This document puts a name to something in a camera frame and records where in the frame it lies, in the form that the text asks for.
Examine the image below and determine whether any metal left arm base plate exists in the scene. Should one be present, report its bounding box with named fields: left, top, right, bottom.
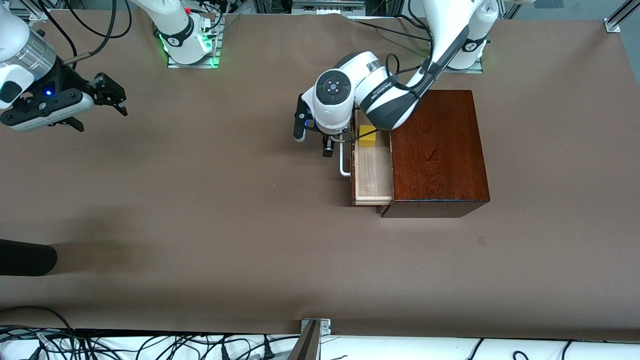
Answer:
left=442, top=58, right=485, bottom=75

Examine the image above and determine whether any white metal drawer handle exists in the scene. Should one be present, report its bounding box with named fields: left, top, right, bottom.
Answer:
left=338, top=132, right=354, bottom=179

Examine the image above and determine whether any small metal bracket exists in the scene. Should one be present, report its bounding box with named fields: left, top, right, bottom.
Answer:
left=300, top=318, right=332, bottom=336

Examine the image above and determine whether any brown paper table cover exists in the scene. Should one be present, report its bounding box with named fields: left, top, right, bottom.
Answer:
left=0, top=9, right=640, bottom=343

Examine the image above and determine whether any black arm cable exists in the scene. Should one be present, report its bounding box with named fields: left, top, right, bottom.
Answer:
left=37, top=0, right=133, bottom=65
left=382, top=30, right=451, bottom=101

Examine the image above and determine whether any aluminium frame post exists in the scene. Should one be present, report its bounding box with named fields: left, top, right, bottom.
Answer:
left=603, top=0, right=640, bottom=34

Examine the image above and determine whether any black cylindrical post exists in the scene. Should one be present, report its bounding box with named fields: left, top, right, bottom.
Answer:
left=0, top=239, right=58, bottom=277

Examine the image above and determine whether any tangled black cable bundle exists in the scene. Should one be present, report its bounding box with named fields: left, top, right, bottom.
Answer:
left=0, top=326, right=301, bottom=360

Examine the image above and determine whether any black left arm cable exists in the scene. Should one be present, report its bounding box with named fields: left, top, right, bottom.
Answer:
left=382, top=30, right=451, bottom=101

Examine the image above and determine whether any yellow wooden cube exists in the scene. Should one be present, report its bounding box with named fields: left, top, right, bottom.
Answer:
left=357, top=124, right=379, bottom=149

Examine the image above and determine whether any black looping cable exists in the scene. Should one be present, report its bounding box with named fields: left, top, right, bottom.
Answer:
left=0, top=305, right=77, bottom=342

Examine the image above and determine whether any black base power cable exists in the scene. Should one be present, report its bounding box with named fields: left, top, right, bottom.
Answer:
left=350, top=15, right=432, bottom=42

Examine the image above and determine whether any dark brown wooden cabinet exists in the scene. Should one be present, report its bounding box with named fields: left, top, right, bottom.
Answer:
left=377, top=90, right=491, bottom=219

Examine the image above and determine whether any grey aluminium profile bar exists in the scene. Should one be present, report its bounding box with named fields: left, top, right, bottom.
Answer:
left=287, top=320, right=321, bottom=360

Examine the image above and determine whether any light wood drawer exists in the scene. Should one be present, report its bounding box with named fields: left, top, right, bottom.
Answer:
left=349, top=107, right=394, bottom=207

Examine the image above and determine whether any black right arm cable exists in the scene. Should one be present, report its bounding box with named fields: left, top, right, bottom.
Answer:
left=37, top=0, right=133, bottom=65

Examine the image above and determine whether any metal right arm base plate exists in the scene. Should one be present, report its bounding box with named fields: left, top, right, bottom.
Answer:
left=167, top=14, right=222, bottom=70

